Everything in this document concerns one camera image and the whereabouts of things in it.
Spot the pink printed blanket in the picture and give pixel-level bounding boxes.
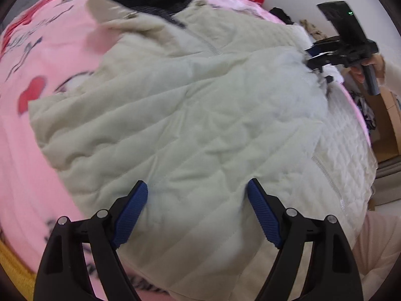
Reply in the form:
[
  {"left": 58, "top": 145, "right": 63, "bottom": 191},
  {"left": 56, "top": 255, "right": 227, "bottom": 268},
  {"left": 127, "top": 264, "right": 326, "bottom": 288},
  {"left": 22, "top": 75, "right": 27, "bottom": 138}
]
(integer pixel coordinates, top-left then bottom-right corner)
[{"left": 0, "top": 0, "right": 373, "bottom": 301}]

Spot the person's pink clothing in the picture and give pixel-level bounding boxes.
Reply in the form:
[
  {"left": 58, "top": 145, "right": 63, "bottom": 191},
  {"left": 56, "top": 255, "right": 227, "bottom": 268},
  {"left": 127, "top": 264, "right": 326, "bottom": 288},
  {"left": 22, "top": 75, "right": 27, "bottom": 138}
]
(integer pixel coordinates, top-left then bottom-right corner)
[{"left": 353, "top": 212, "right": 401, "bottom": 290}]

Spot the yellow cloth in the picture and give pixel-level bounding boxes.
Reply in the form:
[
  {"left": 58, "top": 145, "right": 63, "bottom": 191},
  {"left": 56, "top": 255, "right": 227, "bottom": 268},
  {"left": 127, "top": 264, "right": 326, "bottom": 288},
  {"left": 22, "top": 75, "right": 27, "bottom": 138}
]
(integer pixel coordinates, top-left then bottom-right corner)
[{"left": 0, "top": 240, "right": 36, "bottom": 290}]

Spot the cardboard box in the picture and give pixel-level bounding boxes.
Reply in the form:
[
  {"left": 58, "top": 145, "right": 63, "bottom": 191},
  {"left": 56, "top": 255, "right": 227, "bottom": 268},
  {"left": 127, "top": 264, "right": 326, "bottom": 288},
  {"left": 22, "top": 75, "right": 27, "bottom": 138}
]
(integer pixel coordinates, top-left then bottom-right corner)
[{"left": 360, "top": 85, "right": 401, "bottom": 164}]

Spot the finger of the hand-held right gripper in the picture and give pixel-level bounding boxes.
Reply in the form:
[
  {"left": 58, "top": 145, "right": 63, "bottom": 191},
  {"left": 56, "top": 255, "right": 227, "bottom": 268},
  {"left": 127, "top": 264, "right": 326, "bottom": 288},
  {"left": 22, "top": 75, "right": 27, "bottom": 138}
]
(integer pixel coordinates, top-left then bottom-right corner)
[
  {"left": 305, "top": 46, "right": 333, "bottom": 58},
  {"left": 306, "top": 55, "right": 335, "bottom": 85}
]

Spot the person's right hand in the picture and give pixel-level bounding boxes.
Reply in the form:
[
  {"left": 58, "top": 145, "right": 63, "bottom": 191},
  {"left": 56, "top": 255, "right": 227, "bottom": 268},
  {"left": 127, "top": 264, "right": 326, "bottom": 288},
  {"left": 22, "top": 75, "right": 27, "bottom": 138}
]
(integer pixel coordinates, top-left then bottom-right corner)
[{"left": 350, "top": 54, "right": 386, "bottom": 86}]

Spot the cream quilted jacket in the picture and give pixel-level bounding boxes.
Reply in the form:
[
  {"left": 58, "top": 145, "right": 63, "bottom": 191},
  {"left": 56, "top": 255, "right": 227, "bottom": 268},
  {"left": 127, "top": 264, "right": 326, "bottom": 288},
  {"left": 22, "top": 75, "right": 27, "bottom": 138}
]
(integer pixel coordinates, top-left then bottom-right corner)
[{"left": 28, "top": 0, "right": 378, "bottom": 301}]

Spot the black cloth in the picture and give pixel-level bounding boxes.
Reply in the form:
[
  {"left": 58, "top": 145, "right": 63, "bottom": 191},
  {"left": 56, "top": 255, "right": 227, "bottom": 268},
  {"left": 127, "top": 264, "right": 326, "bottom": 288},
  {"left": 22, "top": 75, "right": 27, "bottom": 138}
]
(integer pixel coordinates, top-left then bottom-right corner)
[{"left": 270, "top": 6, "right": 295, "bottom": 26}]

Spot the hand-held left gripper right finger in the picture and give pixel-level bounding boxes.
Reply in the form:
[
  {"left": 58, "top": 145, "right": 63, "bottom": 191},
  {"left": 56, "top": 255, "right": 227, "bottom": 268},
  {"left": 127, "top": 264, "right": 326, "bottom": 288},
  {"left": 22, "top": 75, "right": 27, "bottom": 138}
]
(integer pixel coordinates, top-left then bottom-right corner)
[{"left": 247, "top": 178, "right": 364, "bottom": 301}]

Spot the person's right forearm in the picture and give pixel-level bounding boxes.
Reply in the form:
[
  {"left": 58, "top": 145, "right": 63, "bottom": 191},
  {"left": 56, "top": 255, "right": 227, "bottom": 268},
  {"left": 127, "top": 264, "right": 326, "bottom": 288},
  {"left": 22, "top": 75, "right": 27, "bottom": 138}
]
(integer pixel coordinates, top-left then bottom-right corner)
[{"left": 382, "top": 59, "right": 401, "bottom": 97}]

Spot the beige plush cloth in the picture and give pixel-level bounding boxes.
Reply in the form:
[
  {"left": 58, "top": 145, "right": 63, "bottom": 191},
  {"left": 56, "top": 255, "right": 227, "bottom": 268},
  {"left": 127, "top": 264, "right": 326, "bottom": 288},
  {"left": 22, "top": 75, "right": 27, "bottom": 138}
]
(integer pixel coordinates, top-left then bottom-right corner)
[{"left": 299, "top": 19, "right": 324, "bottom": 40}]

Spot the patterned cloth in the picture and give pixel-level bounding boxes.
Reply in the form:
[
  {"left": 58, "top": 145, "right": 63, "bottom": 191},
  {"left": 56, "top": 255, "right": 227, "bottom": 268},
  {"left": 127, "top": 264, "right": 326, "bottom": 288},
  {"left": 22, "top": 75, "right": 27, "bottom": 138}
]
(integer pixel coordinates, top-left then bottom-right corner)
[{"left": 349, "top": 90, "right": 377, "bottom": 130}]

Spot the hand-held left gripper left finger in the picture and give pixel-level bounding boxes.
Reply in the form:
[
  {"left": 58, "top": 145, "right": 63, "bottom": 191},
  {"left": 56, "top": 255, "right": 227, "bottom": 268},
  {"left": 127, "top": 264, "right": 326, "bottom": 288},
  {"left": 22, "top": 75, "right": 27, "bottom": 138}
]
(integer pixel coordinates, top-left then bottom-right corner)
[{"left": 33, "top": 180, "right": 148, "bottom": 301}]

